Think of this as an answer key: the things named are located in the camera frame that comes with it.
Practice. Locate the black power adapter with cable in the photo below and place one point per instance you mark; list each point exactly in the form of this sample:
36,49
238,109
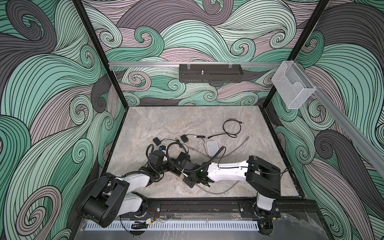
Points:
159,143

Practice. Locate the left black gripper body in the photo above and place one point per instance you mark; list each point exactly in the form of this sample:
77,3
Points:
165,167

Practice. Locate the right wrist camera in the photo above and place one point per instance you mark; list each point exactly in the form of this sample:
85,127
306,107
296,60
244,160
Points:
183,161

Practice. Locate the black wall tray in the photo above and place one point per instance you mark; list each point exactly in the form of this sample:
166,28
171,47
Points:
212,74

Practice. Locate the white network switch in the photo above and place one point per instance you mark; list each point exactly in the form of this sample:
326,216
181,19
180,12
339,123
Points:
212,148

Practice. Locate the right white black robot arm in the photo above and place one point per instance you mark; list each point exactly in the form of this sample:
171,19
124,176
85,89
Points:
261,175

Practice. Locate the clear plastic wall holder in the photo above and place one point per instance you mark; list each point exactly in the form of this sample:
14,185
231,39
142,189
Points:
293,84

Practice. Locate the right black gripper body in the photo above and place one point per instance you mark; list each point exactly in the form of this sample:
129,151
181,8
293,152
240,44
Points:
189,180

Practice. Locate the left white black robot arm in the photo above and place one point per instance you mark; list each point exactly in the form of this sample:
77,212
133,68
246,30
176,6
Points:
114,197

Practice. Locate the white slotted cable duct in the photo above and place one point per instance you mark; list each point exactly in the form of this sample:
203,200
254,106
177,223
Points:
180,226

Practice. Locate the aluminium wall rail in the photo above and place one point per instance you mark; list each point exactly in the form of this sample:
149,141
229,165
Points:
166,64

